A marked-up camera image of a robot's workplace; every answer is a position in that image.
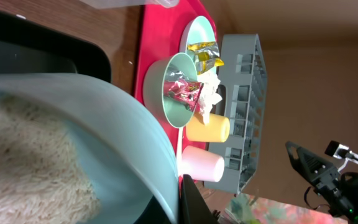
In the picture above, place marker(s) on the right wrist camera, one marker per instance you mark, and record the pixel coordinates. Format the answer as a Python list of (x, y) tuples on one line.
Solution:
[(341, 152)]

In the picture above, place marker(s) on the red serving tray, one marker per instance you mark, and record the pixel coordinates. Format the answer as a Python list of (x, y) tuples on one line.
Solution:
[(161, 36)]

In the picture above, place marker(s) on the light blue plate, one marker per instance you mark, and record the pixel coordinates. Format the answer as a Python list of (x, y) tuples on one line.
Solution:
[(199, 30)]

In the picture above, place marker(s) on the grey dishwasher rack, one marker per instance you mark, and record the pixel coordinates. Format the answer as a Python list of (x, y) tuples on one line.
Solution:
[(243, 88)]

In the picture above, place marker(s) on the black plastic tray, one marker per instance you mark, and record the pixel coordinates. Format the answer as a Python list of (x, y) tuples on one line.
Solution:
[(26, 47)]

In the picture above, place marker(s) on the white rice pile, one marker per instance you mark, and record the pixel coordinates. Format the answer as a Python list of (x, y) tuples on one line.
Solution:
[(40, 178)]

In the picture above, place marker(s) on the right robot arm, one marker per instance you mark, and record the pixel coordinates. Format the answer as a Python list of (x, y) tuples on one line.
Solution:
[(349, 182)]

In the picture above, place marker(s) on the clear plastic bin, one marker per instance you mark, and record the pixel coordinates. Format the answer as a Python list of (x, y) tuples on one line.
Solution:
[(104, 4)]

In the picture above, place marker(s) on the green small bowl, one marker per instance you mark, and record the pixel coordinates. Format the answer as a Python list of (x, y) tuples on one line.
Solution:
[(162, 107)]

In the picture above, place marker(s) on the white tissue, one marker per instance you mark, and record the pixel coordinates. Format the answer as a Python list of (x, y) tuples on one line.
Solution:
[(209, 95)]

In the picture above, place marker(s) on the yellow plastic cup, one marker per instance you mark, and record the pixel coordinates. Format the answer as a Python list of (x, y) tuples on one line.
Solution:
[(217, 130)]

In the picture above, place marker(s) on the red snack wrapper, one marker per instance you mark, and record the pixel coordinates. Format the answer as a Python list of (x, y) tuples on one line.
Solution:
[(180, 88)]

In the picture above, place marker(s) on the yellow foil wrapper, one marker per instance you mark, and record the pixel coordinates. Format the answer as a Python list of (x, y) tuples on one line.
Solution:
[(206, 56)]

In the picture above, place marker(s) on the light blue rice bowl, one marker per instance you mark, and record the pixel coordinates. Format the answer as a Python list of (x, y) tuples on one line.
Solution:
[(121, 146)]

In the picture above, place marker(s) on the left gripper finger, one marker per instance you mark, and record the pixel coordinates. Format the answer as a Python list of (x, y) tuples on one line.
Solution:
[(193, 209)]

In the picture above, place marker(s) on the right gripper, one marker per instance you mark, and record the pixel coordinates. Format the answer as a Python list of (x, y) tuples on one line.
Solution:
[(323, 176)]

